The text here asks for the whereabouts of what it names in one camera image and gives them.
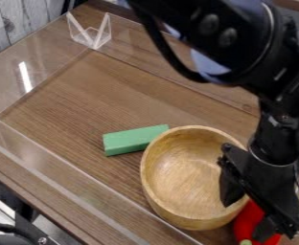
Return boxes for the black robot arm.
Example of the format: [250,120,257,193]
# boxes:
[127,0,299,243]

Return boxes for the red plush fruit green leaf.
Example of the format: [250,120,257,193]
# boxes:
[233,201,282,245]

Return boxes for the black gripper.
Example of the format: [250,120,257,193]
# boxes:
[218,143,299,243]

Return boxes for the black metal table frame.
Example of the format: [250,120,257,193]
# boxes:
[0,173,73,245]

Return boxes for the wooden bowl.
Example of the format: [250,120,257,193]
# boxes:
[139,125,249,231]

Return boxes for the clear acrylic enclosure walls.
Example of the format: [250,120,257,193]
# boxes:
[0,11,299,245]

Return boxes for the green rectangular block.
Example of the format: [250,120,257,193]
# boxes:
[103,124,168,156]

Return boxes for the clear acrylic corner bracket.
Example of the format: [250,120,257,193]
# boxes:
[67,12,112,50]

